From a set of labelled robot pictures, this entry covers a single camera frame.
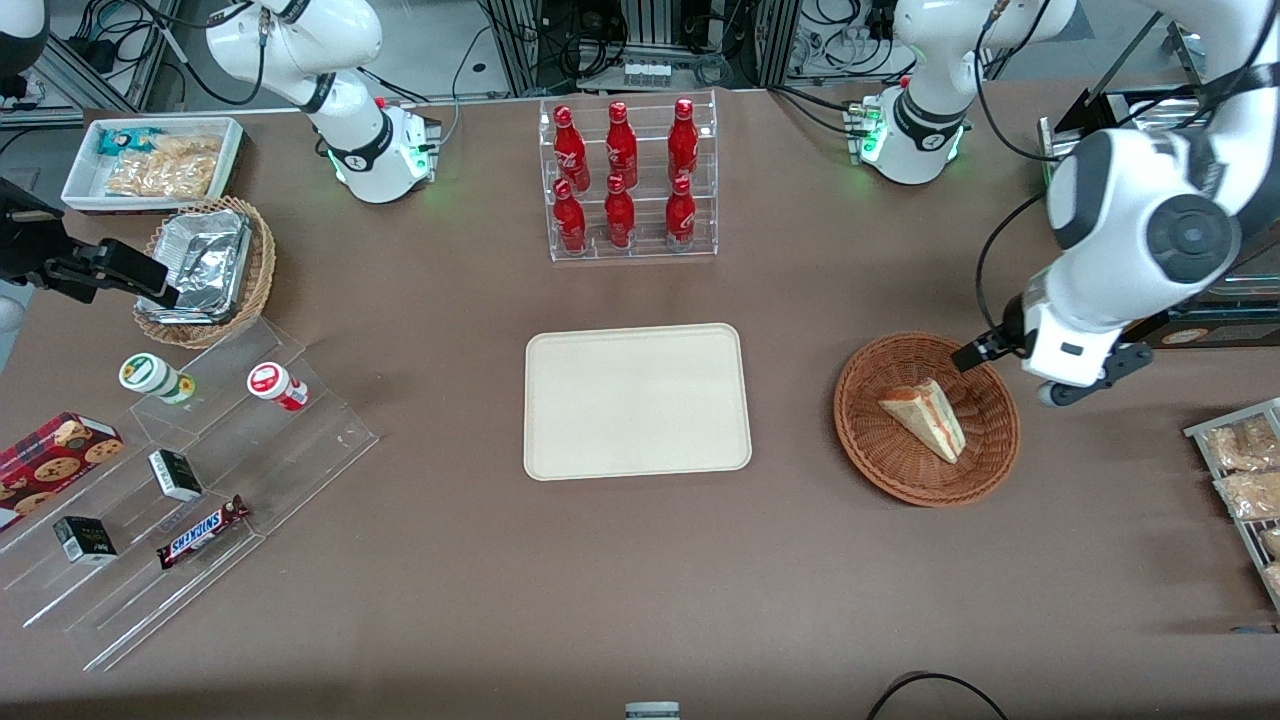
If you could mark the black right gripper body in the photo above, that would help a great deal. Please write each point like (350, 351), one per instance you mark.
(28, 250)

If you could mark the triangular sandwich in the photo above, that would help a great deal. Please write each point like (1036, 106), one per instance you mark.
(930, 415)

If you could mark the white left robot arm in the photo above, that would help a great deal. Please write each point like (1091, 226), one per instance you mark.
(1120, 200)

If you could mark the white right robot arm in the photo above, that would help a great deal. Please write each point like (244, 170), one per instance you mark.
(355, 120)

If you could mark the small tan wicker basket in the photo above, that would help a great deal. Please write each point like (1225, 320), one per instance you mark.
(255, 290)

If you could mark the large brown wicker basket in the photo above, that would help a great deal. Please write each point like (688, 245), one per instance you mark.
(900, 470)

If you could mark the beige plastic tray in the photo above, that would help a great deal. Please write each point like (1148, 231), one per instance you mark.
(636, 400)

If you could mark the silver foil container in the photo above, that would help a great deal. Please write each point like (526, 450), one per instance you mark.
(205, 260)

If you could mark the white rectangular plastic bin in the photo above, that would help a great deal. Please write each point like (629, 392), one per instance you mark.
(85, 185)

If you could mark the clear bag of chips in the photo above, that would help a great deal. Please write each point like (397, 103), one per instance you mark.
(165, 172)

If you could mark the green lid white cup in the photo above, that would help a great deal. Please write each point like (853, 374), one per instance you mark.
(150, 376)

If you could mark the blue snack packet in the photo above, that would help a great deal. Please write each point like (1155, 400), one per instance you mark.
(125, 140)

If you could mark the red lid white cup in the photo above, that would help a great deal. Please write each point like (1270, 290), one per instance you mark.
(272, 384)

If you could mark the black hot food warmer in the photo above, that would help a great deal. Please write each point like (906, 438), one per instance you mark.
(1250, 320)

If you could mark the red cookie box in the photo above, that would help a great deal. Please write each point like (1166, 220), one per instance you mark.
(50, 465)

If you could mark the clear bag of bread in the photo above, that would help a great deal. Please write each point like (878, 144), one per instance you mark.
(1250, 495)
(1240, 445)

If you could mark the small black carton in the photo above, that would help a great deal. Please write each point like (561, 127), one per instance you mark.
(85, 540)
(176, 476)

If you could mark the clear acrylic step display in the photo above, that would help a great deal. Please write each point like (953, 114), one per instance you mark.
(290, 460)

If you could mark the Snickers chocolate bar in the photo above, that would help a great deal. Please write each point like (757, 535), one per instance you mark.
(200, 533)

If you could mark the red soda bottle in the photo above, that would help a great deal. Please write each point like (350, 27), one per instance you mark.
(570, 150)
(683, 142)
(680, 218)
(621, 148)
(620, 218)
(570, 222)

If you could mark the clear acrylic bottle rack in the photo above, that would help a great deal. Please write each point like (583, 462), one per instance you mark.
(645, 140)

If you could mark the white power strip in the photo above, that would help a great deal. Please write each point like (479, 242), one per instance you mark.
(648, 72)

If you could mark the small grey device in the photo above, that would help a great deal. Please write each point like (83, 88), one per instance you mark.
(652, 711)

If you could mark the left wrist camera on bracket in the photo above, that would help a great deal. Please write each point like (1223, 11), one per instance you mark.
(1095, 378)

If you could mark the aluminium frame rail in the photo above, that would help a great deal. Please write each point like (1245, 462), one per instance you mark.
(110, 60)

